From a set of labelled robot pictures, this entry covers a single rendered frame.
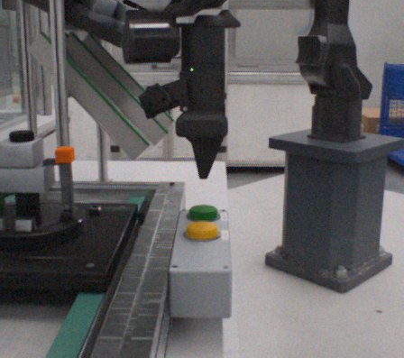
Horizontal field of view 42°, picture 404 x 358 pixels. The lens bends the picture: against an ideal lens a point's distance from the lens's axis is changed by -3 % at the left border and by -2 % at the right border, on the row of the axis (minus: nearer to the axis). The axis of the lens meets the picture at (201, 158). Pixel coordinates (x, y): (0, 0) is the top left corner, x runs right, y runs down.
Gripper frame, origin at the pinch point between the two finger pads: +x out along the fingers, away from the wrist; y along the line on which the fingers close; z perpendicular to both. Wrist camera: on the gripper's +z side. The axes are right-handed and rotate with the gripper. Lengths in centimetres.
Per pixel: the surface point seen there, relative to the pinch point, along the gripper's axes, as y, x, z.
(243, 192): -46, 19, -8
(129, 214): 2.1, 7.9, 10.0
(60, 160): 10.1, -1.5, 16.6
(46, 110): -165, 16, 74
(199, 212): 1.6, 7.7, 0.5
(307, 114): -395, 52, -83
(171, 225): 3.8, 8.9, 4.1
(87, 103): -23.2, -4.1, 21.1
